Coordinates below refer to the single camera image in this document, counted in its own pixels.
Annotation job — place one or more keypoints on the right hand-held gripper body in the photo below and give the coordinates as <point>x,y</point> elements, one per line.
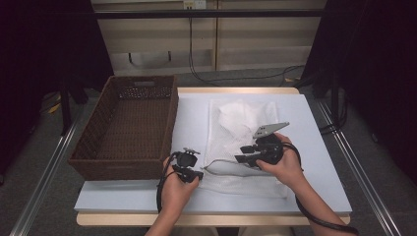
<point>268,150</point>

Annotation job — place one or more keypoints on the white cloth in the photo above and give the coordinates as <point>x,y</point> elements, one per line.
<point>226,144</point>

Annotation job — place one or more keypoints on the light wooden table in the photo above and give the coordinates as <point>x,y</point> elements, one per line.
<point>114,219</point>

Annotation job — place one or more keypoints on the black curtain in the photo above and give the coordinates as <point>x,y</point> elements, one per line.
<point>39,49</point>
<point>380,65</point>

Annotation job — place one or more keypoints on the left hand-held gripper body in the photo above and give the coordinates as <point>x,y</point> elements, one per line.
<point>185,160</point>

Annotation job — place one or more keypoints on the beige wooden cabinet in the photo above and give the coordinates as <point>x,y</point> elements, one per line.
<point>262,39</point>

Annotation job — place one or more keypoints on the metal floor rail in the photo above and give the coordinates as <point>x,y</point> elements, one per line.
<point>364,183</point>
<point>42,183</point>

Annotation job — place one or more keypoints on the white wall socket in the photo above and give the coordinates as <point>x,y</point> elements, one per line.
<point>195,4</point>

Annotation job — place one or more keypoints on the person's left hand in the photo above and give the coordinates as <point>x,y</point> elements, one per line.
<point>177,193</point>

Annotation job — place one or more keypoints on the brown wicker basket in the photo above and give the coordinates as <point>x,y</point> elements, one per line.
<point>131,131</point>

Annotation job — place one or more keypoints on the person's right hand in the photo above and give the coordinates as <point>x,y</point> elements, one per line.
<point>288,167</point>

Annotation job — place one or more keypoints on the black metal stand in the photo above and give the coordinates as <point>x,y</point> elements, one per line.
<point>65,111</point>

